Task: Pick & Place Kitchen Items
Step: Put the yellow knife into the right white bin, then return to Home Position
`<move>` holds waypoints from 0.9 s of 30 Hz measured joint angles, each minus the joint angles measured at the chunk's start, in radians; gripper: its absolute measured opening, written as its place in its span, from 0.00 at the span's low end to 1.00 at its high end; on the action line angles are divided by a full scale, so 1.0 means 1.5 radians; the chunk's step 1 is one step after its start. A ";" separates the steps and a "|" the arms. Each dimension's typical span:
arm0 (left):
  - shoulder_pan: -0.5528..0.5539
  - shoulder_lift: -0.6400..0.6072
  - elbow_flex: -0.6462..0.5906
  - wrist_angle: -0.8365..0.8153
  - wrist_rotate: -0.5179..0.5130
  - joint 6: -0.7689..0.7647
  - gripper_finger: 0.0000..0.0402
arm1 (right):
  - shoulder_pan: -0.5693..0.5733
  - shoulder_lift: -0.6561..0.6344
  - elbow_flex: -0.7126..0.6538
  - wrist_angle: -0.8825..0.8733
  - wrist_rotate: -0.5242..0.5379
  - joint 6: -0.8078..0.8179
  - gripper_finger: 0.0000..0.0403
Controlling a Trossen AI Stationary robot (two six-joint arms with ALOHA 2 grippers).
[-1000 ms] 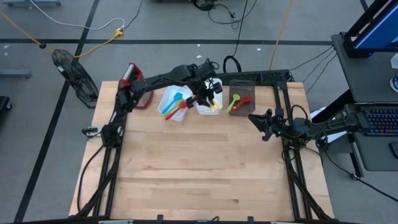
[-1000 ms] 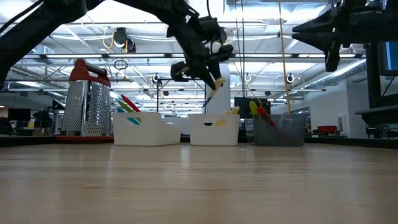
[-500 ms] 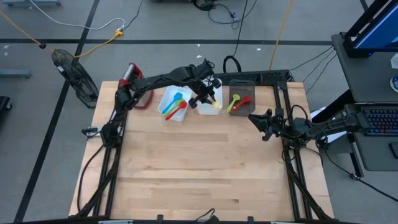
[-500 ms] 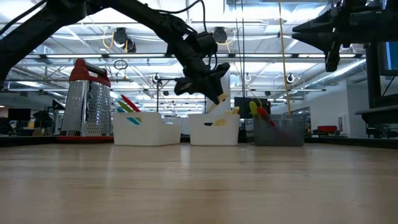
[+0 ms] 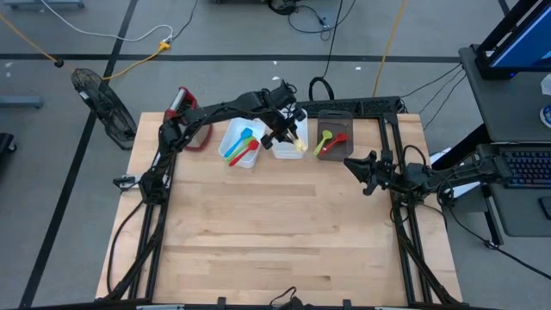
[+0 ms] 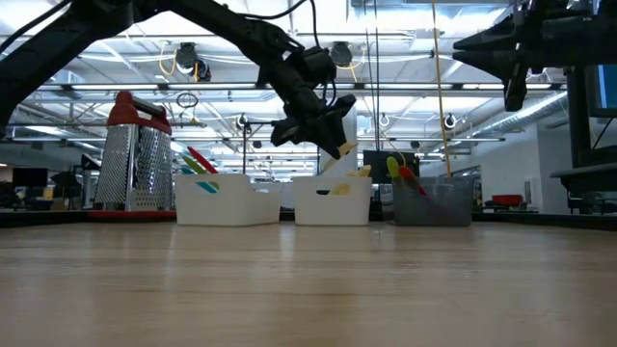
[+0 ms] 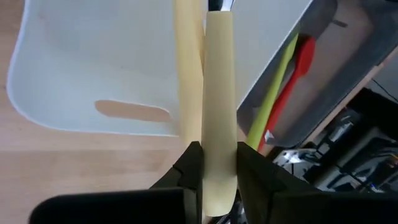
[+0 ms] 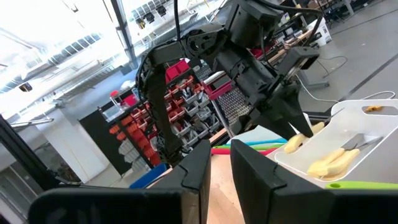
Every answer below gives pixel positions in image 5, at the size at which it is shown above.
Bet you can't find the grey table-level camera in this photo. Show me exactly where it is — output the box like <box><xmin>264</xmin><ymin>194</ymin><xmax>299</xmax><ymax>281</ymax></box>
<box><xmin>269</xmin><ymin>286</ymin><xmax>313</xmax><ymax>310</ymax></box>

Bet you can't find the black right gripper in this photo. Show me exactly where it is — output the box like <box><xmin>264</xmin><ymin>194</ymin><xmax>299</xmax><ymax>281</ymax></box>
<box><xmin>343</xmin><ymin>150</ymin><xmax>398</xmax><ymax>196</ymax></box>

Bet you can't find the yellow hanging cable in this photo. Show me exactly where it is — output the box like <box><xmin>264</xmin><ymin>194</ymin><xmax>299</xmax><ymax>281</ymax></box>
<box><xmin>371</xmin><ymin>0</ymin><xmax>409</xmax><ymax>99</ymax></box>

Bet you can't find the white plastic bin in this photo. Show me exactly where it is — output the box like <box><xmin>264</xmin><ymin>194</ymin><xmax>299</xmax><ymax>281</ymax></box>
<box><xmin>269</xmin><ymin>107</ymin><xmax>310</xmax><ymax>160</ymax></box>
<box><xmin>218</xmin><ymin>116</ymin><xmax>267</xmax><ymax>170</ymax></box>

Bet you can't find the green silicone spoon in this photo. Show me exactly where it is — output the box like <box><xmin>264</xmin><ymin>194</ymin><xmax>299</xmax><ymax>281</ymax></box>
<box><xmin>313</xmin><ymin>129</ymin><xmax>334</xmax><ymax>157</ymax></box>

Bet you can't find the red silicone spoon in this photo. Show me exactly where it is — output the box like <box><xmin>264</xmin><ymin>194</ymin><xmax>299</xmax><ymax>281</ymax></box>
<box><xmin>319</xmin><ymin>132</ymin><xmax>350</xmax><ymax>157</ymax></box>

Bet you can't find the black hanging cable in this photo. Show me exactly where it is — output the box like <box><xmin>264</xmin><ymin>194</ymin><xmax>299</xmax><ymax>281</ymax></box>
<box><xmin>307</xmin><ymin>0</ymin><xmax>345</xmax><ymax>102</ymax></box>

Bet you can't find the black computer keyboard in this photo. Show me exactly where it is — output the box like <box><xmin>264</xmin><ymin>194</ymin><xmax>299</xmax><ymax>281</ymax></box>
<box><xmin>500</xmin><ymin>148</ymin><xmax>551</xmax><ymax>189</ymax></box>

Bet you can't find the grey plastic bin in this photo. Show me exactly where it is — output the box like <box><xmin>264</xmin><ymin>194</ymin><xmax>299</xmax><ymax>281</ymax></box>
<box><xmin>317</xmin><ymin>109</ymin><xmax>355</xmax><ymax>163</ymax></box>

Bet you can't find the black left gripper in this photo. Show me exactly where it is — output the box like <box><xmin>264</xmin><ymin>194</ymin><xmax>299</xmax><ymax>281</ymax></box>
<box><xmin>260</xmin><ymin>108</ymin><xmax>308</xmax><ymax>151</ymax></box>

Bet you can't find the yellow extension cord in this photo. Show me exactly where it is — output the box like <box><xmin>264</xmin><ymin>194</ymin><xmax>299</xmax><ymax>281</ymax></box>
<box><xmin>0</xmin><ymin>12</ymin><xmax>172</xmax><ymax>83</ymax></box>

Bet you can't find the grey computer desk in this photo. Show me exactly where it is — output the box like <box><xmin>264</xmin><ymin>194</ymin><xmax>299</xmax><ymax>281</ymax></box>
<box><xmin>457</xmin><ymin>44</ymin><xmax>551</xmax><ymax>239</ymax></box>

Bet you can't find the white floor cable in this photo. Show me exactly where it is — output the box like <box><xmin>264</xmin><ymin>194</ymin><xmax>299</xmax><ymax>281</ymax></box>
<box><xmin>38</xmin><ymin>0</ymin><xmax>174</xmax><ymax>44</ymax></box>

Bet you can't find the green silicone spatula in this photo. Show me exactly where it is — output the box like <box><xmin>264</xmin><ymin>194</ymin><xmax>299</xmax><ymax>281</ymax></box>
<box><xmin>226</xmin><ymin>136</ymin><xmax>258</xmax><ymax>164</ymax></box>

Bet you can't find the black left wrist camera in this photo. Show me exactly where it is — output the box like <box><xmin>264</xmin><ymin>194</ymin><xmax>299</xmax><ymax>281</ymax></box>
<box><xmin>269</xmin><ymin>79</ymin><xmax>299</xmax><ymax>109</ymax></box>

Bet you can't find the black right camera cable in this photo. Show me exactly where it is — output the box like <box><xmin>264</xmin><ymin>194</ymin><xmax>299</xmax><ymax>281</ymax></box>
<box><xmin>402</xmin><ymin>144</ymin><xmax>428</xmax><ymax>174</ymax></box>

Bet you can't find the teal silicone spatula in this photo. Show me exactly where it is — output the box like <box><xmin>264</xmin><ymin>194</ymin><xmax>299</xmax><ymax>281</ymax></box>
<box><xmin>223</xmin><ymin>127</ymin><xmax>254</xmax><ymax>158</ymax></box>

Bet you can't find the metal box grater red handle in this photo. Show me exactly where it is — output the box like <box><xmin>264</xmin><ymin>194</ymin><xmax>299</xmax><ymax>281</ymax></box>
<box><xmin>163</xmin><ymin>85</ymin><xmax>214</xmax><ymax>152</ymax></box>

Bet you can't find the grey metal floor base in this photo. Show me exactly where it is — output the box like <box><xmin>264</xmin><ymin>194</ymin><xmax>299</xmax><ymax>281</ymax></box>
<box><xmin>0</xmin><ymin>95</ymin><xmax>44</xmax><ymax>109</ymax></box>

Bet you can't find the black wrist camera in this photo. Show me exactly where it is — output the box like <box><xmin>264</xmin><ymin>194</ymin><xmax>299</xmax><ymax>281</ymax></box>
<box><xmin>377</xmin><ymin>148</ymin><xmax>395</xmax><ymax>170</ymax></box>
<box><xmin>269</xmin><ymin>79</ymin><xmax>299</xmax><ymax>109</ymax></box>

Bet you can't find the black floor fan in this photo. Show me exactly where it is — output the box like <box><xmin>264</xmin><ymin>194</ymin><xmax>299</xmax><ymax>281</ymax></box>
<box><xmin>70</xmin><ymin>67</ymin><xmax>139</xmax><ymax>152</ymax></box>

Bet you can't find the red silicone spatula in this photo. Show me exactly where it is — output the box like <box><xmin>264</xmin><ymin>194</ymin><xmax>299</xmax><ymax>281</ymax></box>
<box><xmin>227</xmin><ymin>139</ymin><xmax>261</xmax><ymax>168</ymax></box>

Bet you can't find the small black controller box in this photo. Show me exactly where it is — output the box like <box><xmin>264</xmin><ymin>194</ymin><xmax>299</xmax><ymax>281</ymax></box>
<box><xmin>112</xmin><ymin>173</ymin><xmax>144</xmax><ymax>192</ymax></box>

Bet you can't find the blue-screen computer monitor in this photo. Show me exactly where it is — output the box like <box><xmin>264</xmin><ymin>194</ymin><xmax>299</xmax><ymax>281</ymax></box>
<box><xmin>475</xmin><ymin>0</ymin><xmax>551</xmax><ymax>82</ymax></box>

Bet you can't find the white paper sheet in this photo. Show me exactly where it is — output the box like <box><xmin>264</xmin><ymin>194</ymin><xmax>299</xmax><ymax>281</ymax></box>
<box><xmin>429</xmin><ymin>148</ymin><xmax>482</xmax><ymax>200</ymax></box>

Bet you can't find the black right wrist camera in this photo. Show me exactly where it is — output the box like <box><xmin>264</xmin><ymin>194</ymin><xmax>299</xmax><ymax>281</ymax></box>
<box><xmin>377</xmin><ymin>148</ymin><xmax>395</xmax><ymax>170</ymax></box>

